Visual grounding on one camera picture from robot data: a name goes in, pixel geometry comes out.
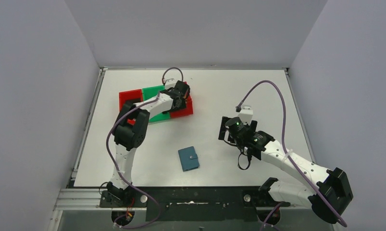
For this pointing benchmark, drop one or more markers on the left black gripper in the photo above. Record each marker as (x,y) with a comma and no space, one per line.
(182,98)

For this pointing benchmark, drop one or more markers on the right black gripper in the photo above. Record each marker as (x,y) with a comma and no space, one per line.
(222,128)

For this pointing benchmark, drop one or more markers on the red plastic bin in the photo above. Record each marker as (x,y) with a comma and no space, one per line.
(186,110)
(132,96)

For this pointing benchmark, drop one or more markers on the green plastic bin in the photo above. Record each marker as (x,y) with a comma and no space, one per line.
(153,92)

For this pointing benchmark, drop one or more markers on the teal card holder wallet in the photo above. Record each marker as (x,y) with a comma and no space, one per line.
(188,158)

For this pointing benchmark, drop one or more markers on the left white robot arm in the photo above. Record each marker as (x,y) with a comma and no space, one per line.
(128,133)

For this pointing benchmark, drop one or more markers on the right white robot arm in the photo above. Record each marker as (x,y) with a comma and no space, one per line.
(327,192)

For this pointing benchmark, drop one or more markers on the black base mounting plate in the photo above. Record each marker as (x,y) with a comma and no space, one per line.
(245,203)

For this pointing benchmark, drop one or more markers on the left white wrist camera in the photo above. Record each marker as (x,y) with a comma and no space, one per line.
(170,83)

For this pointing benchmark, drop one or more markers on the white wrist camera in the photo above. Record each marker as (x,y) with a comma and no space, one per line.
(246,115)
(170,83)

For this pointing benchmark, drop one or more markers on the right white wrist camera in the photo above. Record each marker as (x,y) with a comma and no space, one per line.
(246,115)

